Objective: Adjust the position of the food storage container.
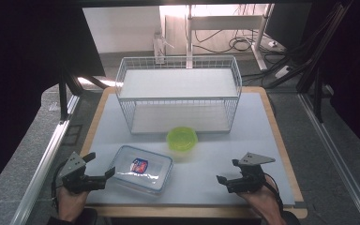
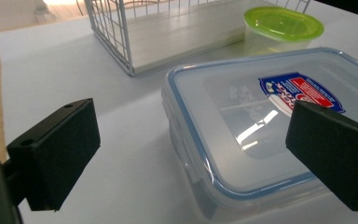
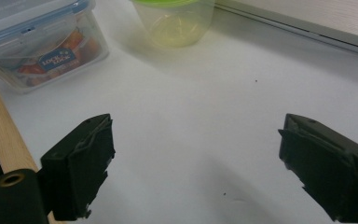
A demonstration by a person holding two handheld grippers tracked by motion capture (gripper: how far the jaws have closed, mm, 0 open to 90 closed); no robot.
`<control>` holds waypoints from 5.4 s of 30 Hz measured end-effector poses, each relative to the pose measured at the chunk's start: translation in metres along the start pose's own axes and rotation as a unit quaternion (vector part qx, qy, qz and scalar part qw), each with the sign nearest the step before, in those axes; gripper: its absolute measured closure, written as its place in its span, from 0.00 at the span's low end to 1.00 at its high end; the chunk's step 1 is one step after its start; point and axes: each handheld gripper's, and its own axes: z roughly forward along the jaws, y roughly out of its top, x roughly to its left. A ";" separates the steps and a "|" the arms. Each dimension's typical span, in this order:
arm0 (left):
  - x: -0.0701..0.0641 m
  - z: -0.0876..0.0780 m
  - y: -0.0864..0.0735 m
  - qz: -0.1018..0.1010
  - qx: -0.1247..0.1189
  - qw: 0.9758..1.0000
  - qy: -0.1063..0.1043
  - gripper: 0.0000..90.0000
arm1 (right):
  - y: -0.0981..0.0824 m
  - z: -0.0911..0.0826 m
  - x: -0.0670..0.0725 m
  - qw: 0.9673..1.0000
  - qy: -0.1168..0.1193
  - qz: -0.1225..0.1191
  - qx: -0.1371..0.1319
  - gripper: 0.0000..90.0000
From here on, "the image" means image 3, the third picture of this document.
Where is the white table mat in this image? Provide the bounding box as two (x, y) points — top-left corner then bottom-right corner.
(0, 0), (358, 224)

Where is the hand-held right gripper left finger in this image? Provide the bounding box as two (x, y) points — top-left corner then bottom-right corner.
(40, 113), (117, 222)

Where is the wooden table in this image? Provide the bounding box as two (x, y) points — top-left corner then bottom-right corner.
(0, 64), (66, 224)

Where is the clear rectangular container blue lid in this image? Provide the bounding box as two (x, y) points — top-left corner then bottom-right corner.
(0, 0), (110, 95)

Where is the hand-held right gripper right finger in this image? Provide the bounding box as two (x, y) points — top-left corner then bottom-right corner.
(278, 113), (358, 224)

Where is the yellow-green plastic bowl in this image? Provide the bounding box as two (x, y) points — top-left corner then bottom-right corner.
(130, 0), (216, 49)

